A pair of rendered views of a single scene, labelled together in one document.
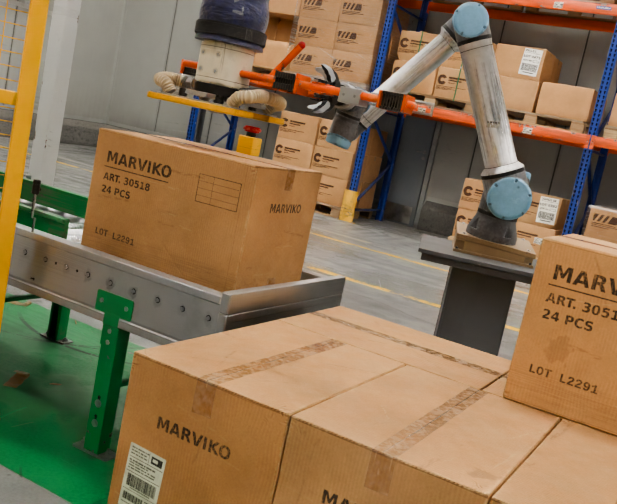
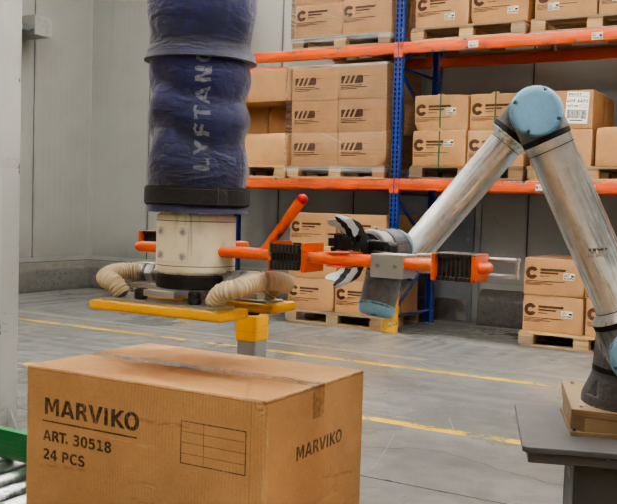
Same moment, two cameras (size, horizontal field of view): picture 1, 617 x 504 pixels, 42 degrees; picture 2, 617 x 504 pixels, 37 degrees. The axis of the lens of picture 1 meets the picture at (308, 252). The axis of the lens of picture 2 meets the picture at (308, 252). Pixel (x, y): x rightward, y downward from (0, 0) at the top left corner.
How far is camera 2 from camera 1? 66 cm
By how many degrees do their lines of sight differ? 6
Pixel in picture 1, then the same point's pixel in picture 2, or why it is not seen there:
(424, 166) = (471, 248)
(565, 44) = (612, 78)
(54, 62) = not seen: outside the picture
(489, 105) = (587, 226)
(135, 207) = (95, 479)
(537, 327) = not seen: outside the picture
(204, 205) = (195, 468)
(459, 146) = (508, 218)
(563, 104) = not seen: outside the picture
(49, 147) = (5, 333)
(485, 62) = (569, 167)
